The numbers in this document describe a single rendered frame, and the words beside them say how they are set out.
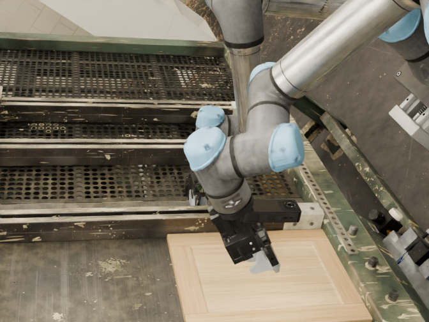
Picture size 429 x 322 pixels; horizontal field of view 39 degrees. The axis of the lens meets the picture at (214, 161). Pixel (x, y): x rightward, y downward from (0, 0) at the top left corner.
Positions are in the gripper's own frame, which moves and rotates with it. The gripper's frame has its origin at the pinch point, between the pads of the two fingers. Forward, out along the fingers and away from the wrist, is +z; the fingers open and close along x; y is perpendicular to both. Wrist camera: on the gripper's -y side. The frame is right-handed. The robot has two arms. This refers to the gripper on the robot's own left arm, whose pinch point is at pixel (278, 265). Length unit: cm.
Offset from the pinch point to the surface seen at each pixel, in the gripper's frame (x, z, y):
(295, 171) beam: -78, 42, -16
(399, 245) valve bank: -37, 52, -33
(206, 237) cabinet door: -47, 26, 18
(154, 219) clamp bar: -49, 14, 28
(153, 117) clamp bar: -119, 22, 24
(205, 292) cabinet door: -24.8, 24.0, 21.4
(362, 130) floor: -179, 117, -66
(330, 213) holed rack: -53, 43, -19
